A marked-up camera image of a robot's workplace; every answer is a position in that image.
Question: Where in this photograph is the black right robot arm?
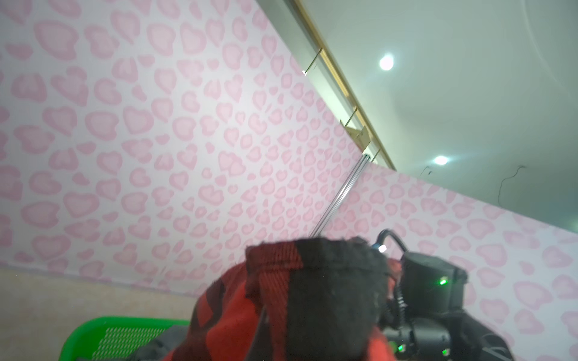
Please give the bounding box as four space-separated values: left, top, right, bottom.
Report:
381 252 514 360

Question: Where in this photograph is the right corner aluminium post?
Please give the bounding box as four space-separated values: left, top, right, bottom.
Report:
309 154 371 238

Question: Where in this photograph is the ceiling spot light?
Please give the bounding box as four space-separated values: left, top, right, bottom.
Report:
379 53 395 72
433 155 451 166

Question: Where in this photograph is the red black plaid shirt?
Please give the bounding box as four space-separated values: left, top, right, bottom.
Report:
167 238 394 360

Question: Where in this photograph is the grey shirt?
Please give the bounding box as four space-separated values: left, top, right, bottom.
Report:
126 326 188 361

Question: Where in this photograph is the green plastic basket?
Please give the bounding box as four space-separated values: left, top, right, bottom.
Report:
60 316 189 361

